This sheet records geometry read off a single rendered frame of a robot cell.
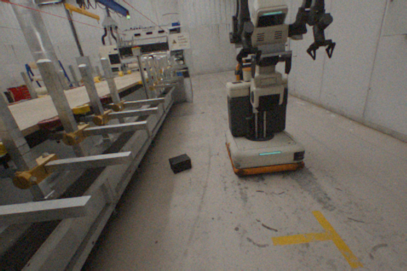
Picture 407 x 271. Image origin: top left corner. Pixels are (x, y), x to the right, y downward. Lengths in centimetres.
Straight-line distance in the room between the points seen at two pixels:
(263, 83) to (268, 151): 57
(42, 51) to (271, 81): 560
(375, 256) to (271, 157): 86
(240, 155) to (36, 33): 566
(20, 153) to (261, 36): 146
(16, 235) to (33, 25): 589
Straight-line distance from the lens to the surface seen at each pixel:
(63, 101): 96
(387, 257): 154
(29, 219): 57
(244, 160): 174
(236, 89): 185
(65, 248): 135
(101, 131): 97
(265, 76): 163
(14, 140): 78
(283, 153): 181
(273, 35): 163
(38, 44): 638
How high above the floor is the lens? 109
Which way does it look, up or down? 23 degrees down
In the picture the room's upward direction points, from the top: 7 degrees counter-clockwise
